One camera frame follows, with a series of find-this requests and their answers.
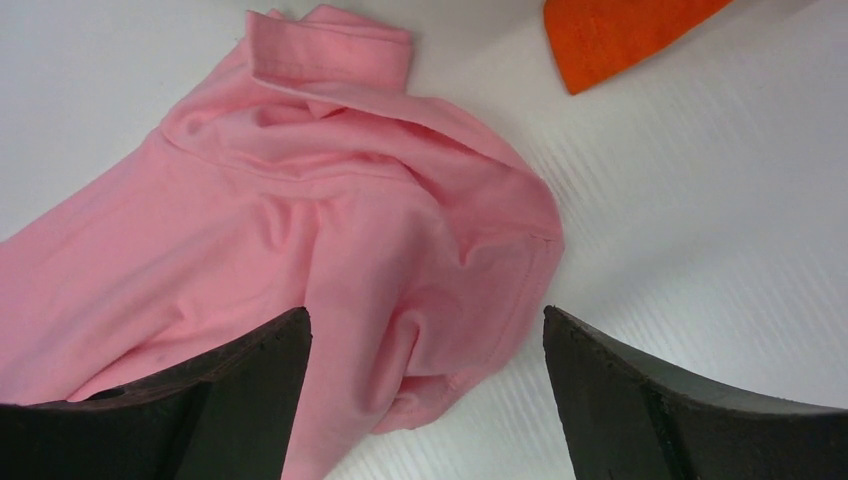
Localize orange t shirt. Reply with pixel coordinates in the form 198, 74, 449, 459
542, 0, 730, 95

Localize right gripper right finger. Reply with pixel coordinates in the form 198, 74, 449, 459
543, 306, 847, 479

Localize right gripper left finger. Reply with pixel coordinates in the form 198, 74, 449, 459
1, 307, 312, 479

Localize pink t shirt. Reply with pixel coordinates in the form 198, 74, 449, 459
1, 5, 563, 479

